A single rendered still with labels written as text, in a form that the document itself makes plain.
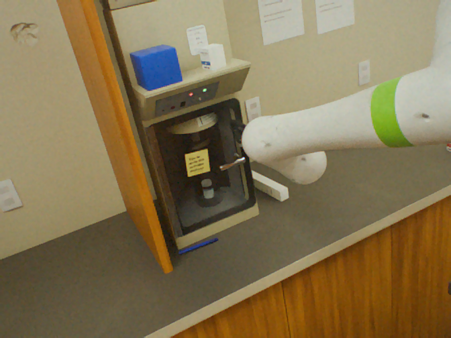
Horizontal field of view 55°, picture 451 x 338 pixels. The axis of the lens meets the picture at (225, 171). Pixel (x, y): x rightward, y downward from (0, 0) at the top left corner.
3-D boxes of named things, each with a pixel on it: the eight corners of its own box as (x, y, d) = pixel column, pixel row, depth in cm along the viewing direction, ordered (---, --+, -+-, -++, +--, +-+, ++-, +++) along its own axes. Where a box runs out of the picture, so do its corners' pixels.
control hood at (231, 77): (141, 120, 123) (131, 86, 119) (238, 88, 134) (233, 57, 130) (152, 130, 114) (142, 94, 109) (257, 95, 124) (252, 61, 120)
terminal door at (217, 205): (177, 237, 142) (145, 125, 124) (256, 204, 152) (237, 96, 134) (178, 238, 141) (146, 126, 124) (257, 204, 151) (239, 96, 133)
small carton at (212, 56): (202, 69, 123) (198, 47, 120) (217, 64, 125) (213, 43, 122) (211, 70, 119) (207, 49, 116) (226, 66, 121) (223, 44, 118)
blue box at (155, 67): (137, 85, 119) (129, 52, 115) (170, 76, 122) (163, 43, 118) (147, 91, 110) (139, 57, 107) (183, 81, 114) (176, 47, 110)
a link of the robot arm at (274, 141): (404, 158, 74) (411, 101, 77) (365, 131, 68) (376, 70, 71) (262, 174, 103) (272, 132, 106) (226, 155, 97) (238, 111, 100)
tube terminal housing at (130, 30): (155, 218, 165) (92, 9, 131) (229, 188, 176) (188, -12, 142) (177, 250, 144) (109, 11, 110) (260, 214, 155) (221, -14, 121)
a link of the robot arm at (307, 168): (320, 197, 103) (343, 157, 102) (284, 178, 96) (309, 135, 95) (287, 177, 114) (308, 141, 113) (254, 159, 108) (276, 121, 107)
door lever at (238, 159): (215, 167, 138) (213, 160, 137) (240, 157, 141) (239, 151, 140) (221, 173, 134) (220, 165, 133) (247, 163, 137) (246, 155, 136)
